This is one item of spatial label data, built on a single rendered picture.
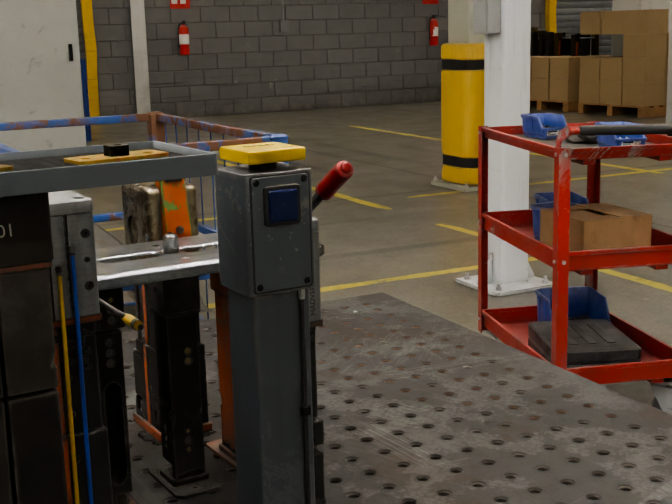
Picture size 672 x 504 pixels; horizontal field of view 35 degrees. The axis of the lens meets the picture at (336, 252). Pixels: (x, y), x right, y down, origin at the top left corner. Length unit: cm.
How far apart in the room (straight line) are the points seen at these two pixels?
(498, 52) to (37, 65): 501
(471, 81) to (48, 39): 347
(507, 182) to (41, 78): 506
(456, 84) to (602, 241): 507
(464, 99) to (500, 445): 680
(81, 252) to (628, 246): 248
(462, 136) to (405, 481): 694
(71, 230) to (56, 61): 821
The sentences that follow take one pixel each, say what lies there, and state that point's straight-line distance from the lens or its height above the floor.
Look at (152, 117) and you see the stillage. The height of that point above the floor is 93.
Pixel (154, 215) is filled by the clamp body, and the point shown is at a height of 102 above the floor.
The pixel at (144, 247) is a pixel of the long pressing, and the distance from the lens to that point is 137.
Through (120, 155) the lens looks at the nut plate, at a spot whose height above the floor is 116.
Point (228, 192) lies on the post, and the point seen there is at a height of 112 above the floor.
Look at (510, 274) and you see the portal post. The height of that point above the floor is 7.
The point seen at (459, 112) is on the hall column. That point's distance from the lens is 826.
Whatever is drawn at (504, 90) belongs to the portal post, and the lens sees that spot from 507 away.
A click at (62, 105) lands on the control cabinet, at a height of 67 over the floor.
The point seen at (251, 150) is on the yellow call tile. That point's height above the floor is 116.
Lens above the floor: 127
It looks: 12 degrees down
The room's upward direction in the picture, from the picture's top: 2 degrees counter-clockwise
